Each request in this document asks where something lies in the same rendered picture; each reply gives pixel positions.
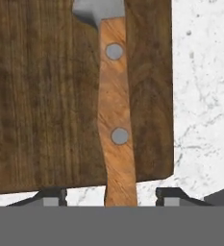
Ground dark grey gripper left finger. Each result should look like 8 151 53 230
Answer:
7 187 68 208

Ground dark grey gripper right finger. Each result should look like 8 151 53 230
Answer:
155 187 213 208

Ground wooden handled knife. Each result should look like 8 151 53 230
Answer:
72 0 138 208

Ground dark wooden cutting board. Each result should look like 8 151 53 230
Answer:
0 0 175 196

